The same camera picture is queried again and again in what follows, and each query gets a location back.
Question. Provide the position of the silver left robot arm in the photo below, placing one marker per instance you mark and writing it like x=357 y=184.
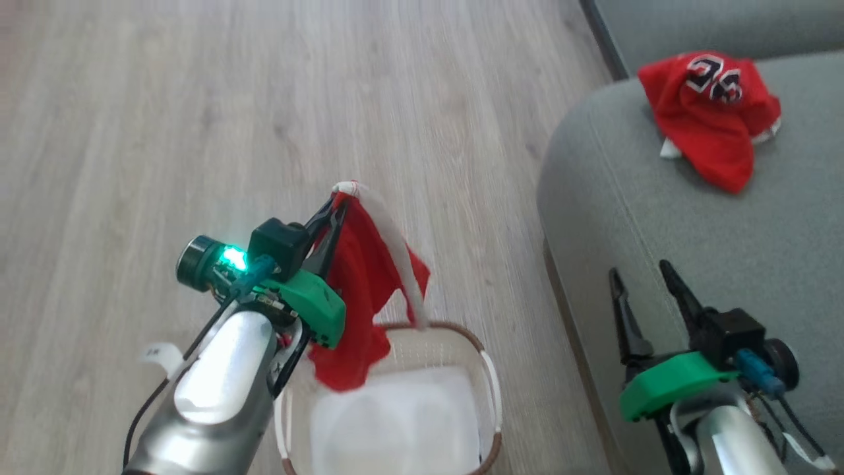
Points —
x=217 y=389

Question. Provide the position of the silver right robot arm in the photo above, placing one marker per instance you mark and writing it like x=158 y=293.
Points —
x=732 y=435

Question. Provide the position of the red jersey with number print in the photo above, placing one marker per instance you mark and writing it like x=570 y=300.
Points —
x=715 y=125

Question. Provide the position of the red garment with white trim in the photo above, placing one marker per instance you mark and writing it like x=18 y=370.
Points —
x=359 y=290

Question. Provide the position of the beige laundry basket brown rim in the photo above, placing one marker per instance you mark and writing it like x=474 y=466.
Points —
x=491 y=389

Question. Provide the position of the grey fabric sofa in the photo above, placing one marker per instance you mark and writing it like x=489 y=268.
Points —
x=692 y=224

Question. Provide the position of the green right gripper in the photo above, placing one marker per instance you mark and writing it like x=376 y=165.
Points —
x=672 y=382

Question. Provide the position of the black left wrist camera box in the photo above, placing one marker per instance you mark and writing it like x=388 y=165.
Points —
x=280 y=245

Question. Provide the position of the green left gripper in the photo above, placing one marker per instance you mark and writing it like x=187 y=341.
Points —
x=313 y=303

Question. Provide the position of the white cloth basket liner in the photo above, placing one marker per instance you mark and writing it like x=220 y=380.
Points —
x=395 y=422

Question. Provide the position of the flat grey-green sofa section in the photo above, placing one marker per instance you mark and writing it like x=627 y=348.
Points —
x=712 y=23

